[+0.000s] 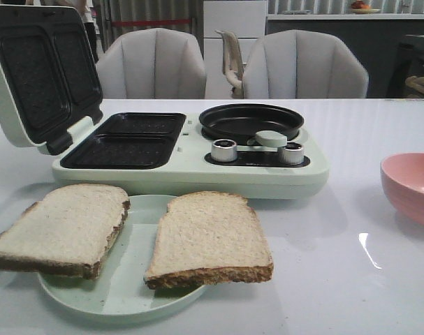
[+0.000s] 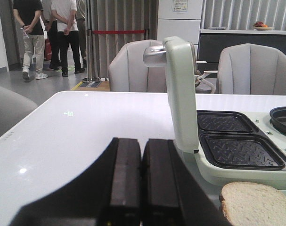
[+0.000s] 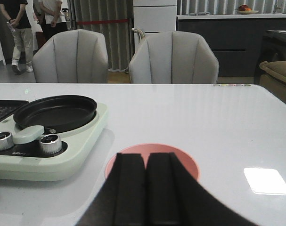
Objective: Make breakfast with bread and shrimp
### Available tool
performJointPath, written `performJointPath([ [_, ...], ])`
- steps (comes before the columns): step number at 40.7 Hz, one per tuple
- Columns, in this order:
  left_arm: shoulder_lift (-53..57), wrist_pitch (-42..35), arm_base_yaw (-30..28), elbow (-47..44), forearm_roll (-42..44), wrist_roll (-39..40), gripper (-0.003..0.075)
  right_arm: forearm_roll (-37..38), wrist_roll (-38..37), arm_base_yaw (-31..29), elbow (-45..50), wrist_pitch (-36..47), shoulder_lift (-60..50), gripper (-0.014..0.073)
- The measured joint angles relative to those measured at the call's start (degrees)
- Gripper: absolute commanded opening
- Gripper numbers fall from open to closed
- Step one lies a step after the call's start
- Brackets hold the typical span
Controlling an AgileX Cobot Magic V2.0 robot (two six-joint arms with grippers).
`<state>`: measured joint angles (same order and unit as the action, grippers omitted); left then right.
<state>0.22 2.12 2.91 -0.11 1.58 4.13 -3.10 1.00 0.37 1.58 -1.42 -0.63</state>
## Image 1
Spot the white bread slice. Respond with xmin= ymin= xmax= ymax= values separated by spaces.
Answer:
xmin=144 ymin=191 xmax=274 ymax=289
xmin=0 ymin=184 xmax=131 ymax=280

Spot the mint green breakfast maker lid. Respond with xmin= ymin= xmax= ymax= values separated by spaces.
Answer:
xmin=0 ymin=5 xmax=103 ymax=156

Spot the mint green breakfast maker base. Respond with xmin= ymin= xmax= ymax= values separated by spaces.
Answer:
xmin=52 ymin=112 xmax=329 ymax=199

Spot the left silver control knob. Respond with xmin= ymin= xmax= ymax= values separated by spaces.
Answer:
xmin=210 ymin=139 xmax=237 ymax=163

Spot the silver control knob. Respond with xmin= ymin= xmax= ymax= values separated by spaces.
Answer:
xmin=277 ymin=142 xmax=305 ymax=165
xmin=210 ymin=139 xmax=237 ymax=163

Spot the black round frying pan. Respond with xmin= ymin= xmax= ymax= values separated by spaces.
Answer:
xmin=198 ymin=103 xmax=305 ymax=145

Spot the right silver control knob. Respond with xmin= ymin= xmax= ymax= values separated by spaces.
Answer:
xmin=277 ymin=142 xmax=305 ymax=165

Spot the beige plastic chair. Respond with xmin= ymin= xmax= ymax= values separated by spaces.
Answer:
xmin=215 ymin=30 xmax=244 ymax=99

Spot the left grey upholstered chair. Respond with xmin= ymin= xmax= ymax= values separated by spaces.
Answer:
xmin=96 ymin=28 xmax=207 ymax=99

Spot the grey upholstered chair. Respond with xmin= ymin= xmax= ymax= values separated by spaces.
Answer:
xmin=242 ymin=30 xmax=369 ymax=99
xmin=96 ymin=28 xmax=207 ymax=99

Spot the right grey upholstered chair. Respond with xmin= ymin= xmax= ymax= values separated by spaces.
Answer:
xmin=242 ymin=30 xmax=369 ymax=99

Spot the white cabinet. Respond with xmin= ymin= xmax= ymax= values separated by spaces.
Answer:
xmin=203 ymin=1 xmax=268 ymax=100

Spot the mint green round plate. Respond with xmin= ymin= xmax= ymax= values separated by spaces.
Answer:
xmin=38 ymin=195 xmax=207 ymax=324

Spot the pink bowl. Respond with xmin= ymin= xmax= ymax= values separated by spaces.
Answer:
xmin=380 ymin=153 xmax=424 ymax=225

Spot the dark counter with white top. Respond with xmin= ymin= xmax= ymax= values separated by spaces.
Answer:
xmin=267 ymin=13 xmax=424 ymax=98

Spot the fruit plate on counter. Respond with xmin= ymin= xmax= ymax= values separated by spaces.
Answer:
xmin=349 ymin=0 xmax=381 ymax=15

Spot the dark armchair at right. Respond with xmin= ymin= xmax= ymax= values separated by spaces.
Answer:
xmin=386 ymin=34 xmax=424 ymax=98

